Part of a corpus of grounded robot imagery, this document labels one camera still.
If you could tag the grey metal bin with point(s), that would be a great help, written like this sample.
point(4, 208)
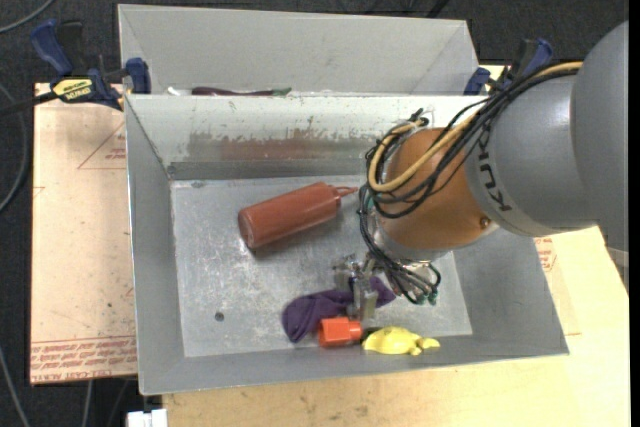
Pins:
point(225, 275)

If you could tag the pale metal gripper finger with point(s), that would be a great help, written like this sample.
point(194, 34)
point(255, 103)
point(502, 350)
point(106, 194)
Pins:
point(354, 302)
point(369, 305)

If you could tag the brown cardboard board, red print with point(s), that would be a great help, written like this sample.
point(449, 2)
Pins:
point(80, 235)

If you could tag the red-brown squeeze bottle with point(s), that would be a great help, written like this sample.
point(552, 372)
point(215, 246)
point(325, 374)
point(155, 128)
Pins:
point(287, 215)

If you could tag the yellow toy animal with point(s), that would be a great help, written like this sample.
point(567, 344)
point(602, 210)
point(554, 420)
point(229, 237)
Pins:
point(392, 341)

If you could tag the orange-red small block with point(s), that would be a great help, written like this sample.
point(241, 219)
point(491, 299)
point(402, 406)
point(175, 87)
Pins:
point(337, 332)

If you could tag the purple cloth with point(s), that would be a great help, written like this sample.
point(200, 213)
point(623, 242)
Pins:
point(307, 315)

